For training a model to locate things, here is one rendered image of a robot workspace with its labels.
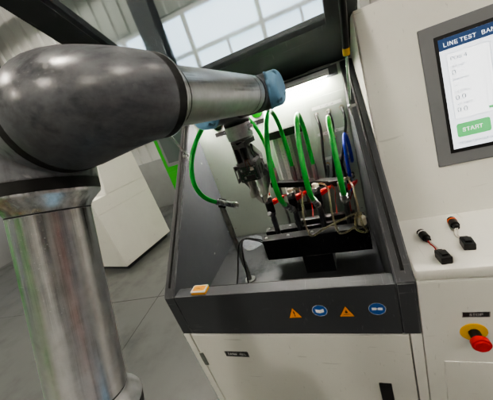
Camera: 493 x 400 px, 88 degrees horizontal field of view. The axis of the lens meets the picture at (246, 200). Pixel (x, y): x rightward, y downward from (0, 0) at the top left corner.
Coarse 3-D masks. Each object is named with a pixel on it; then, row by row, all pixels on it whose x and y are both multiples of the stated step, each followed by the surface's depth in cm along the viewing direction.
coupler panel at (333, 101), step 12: (324, 96) 94; (336, 96) 93; (312, 108) 96; (324, 108) 95; (336, 108) 94; (312, 120) 98; (324, 120) 97; (336, 120) 96; (348, 120) 95; (324, 132) 99; (336, 132) 98; (348, 132) 96; (324, 144) 101
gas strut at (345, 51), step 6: (342, 0) 60; (342, 6) 61; (342, 12) 62; (342, 18) 63; (342, 24) 64; (342, 30) 65; (348, 30) 65; (342, 36) 66; (348, 36) 66; (342, 42) 67; (348, 42) 67; (342, 48) 68; (348, 48) 68; (348, 54) 69; (348, 60) 70; (348, 66) 71; (348, 72) 73; (348, 78) 74; (348, 84) 75; (348, 90) 77
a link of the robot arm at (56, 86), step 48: (48, 48) 22; (96, 48) 23; (0, 96) 21; (48, 96) 21; (96, 96) 22; (144, 96) 24; (192, 96) 31; (240, 96) 42; (48, 144) 22; (96, 144) 24
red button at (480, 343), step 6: (468, 324) 57; (474, 324) 57; (462, 330) 58; (468, 330) 58; (474, 330) 57; (480, 330) 57; (486, 330) 56; (462, 336) 59; (468, 336) 58; (474, 336) 56; (480, 336) 55; (486, 336) 57; (474, 342) 55; (480, 342) 54; (486, 342) 54; (474, 348) 55; (480, 348) 55; (486, 348) 54
